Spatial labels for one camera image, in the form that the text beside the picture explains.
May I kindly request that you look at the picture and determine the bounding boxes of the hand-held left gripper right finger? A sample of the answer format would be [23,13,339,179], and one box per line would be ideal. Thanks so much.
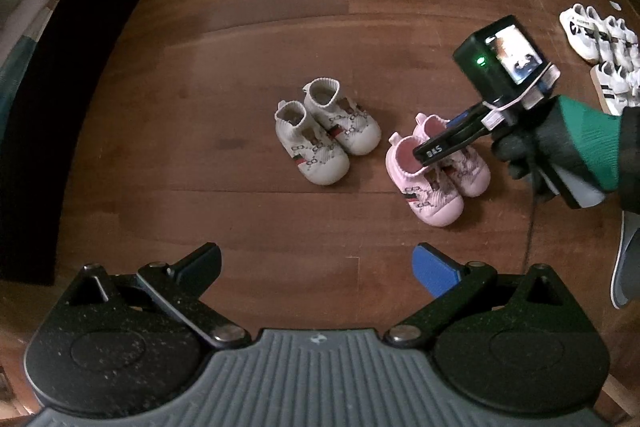
[384,244,571,350]

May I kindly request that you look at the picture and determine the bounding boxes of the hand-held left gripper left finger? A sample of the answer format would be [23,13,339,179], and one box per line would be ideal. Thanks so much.
[65,243,252,349]

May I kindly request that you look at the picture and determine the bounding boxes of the pink sock shoe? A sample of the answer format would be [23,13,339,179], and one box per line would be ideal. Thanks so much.
[415,113,492,198]
[386,133,463,227]

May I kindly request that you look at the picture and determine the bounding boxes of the white strap sneaker black marks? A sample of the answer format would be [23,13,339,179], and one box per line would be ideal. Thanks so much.
[595,14,640,68]
[559,4,603,58]

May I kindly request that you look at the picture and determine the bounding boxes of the white patterned sock shoe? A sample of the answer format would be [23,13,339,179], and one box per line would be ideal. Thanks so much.
[275,101,350,186]
[304,78,382,156]

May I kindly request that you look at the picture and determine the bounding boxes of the person's right hand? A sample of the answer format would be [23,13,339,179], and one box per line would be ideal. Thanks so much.
[491,98,566,196]

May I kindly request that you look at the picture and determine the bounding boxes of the grey slipper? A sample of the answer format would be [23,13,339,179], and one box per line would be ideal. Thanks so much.
[609,211,640,309]

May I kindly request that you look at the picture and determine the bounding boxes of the black cable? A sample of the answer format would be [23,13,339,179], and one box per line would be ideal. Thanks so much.
[520,179,538,280]

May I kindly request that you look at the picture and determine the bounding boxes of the dark bed frame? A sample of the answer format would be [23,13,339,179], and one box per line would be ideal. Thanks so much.
[0,0,201,285]

